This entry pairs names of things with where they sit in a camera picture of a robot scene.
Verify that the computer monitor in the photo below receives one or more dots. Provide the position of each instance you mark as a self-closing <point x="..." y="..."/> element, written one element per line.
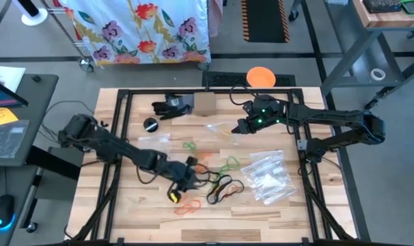
<point x="2" y="95"/>

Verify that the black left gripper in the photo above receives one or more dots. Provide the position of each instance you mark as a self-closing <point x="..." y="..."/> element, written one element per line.
<point x="179" y="174"/>

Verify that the floral print curtain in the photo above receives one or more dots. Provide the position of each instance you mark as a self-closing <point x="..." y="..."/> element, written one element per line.
<point x="142" y="30"/>

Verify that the green rubber band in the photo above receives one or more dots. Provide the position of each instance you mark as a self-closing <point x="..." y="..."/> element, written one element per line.
<point x="184" y="146"/>
<point x="238" y="166"/>
<point x="214" y="184"/>

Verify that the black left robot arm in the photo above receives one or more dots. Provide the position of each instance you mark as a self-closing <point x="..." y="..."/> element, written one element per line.
<point x="108" y="143"/>

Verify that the green tray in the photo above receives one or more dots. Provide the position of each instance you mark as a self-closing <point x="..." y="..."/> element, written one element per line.
<point x="403" y="5"/>

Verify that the white round pedestal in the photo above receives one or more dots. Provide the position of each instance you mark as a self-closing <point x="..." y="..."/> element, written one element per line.
<point x="36" y="18"/>

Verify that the black keyboard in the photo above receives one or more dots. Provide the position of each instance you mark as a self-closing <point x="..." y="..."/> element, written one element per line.
<point x="381" y="5"/>

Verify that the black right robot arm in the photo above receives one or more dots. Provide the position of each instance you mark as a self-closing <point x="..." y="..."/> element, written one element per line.
<point x="330" y="116"/>

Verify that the white paper sheet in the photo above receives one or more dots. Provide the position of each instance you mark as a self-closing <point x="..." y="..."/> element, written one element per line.
<point x="9" y="73"/>

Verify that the black work gloves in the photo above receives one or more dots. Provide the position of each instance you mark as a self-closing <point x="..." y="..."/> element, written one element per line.
<point x="171" y="106"/>

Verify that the orange rubber band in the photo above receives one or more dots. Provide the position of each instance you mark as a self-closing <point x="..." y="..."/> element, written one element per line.
<point x="193" y="207"/>
<point x="229" y="189"/>
<point x="207" y="155"/>
<point x="184" y="201"/>

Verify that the dark grey desk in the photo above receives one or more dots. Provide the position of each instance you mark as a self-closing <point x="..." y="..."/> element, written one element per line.
<point x="39" y="102"/>

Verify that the white tape roll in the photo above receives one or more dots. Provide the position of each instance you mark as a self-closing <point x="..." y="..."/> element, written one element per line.
<point x="373" y="74"/>

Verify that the hazard striped floor mat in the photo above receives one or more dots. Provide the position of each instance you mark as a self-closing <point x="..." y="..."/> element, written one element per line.
<point x="265" y="20"/>

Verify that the grey cart leg with caster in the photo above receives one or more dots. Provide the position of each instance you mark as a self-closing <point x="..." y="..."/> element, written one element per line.
<point x="293" y="15"/>

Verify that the floral fabric backdrop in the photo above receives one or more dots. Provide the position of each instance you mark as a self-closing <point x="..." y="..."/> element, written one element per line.
<point x="80" y="44"/>

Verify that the wooden top workbench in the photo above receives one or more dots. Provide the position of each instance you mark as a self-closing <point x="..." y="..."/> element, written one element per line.
<point x="384" y="20"/>

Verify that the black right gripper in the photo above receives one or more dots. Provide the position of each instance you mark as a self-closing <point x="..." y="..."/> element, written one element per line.
<point x="265" y="112"/>

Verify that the yellow sticky note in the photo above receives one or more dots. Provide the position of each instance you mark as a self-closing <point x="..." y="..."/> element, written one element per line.
<point x="2" y="116"/>

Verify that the pale pink cloth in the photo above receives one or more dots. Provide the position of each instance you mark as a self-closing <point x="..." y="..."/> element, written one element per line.
<point x="216" y="17"/>

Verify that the yellow tape tag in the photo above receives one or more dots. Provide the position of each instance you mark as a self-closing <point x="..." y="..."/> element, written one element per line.
<point x="175" y="197"/>

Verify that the orange bowl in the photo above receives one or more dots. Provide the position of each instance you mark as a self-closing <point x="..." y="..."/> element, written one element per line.
<point x="261" y="77"/>

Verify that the brown cardboard box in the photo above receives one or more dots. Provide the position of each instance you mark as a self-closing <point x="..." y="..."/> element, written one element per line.
<point x="205" y="104"/>

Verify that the grey plastic bag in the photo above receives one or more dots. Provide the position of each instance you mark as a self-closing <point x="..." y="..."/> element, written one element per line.
<point x="5" y="140"/>

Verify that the black computer mouse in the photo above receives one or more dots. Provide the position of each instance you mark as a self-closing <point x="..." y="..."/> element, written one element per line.
<point x="3" y="208"/>

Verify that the wide black rubber band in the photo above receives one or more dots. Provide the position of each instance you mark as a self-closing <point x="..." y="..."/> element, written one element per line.
<point x="209" y="199"/>
<point x="214" y="171"/>
<point x="243" y="187"/>

